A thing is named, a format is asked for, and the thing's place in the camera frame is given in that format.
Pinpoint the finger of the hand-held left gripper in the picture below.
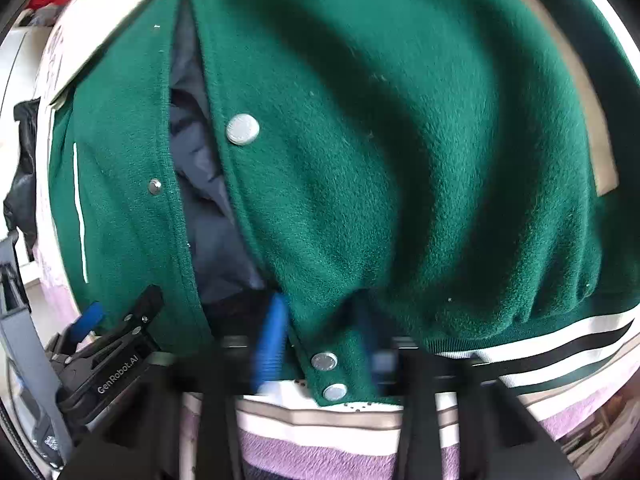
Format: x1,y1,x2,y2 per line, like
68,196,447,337
118,284,166,357
69,302,107,347

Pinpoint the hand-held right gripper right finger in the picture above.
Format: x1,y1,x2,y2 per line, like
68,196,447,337
356,305,582,480

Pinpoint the green varsity jacket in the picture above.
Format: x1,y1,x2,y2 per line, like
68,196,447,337
48,0,640,407

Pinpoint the white and purple bed blanket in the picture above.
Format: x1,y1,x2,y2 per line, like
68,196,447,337
35,10,616,480

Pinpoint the black cloth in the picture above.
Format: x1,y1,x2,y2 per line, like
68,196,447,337
2,97,42,262

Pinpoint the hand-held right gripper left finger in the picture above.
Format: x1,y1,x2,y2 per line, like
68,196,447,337
59,293,293,480

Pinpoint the grey bar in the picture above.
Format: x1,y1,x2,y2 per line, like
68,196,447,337
0,232,68,467

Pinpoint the pile of mixed things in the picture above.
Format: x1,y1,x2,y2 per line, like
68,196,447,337
557,385,640,468

